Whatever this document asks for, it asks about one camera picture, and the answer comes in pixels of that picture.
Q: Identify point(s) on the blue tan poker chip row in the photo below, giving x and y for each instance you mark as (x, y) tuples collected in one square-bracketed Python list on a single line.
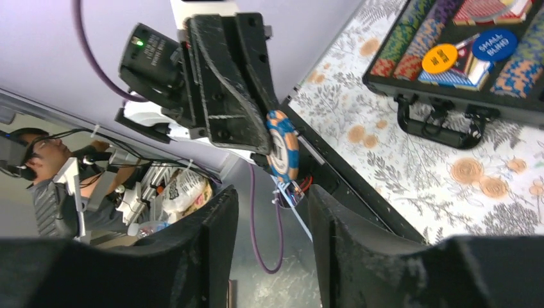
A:
[(525, 66)]

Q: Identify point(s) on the green poker chip row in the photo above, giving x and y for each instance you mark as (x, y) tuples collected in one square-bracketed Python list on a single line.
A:
[(400, 37)]

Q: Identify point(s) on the clear dealer button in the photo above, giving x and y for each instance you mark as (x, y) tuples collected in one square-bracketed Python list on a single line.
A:
[(486, 10)]

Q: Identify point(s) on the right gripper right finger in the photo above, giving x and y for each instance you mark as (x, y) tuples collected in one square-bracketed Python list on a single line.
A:
[(362, 265)]

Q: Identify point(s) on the blue playing card deck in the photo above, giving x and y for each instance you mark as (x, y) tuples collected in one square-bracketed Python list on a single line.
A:
[(475, 79)]

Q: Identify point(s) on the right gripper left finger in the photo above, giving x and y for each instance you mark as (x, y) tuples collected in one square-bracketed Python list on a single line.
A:
[(187, 264)]

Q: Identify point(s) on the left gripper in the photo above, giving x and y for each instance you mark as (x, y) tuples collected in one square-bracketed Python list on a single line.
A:
[(191, 72)]

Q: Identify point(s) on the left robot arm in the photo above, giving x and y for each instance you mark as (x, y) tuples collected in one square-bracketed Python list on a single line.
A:
[(215, 75)]

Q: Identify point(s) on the blue small blind button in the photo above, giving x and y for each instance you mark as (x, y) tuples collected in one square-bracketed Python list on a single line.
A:
[(495, 45)]

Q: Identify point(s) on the orange big blind button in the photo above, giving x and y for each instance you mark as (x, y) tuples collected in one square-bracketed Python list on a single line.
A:
[(439, 59)]

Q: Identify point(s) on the black poker chip case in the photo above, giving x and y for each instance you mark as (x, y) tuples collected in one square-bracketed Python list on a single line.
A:
[(452, 116)]

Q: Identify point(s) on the red playing card deck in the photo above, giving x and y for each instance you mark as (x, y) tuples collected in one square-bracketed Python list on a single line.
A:
[(515, 15)]

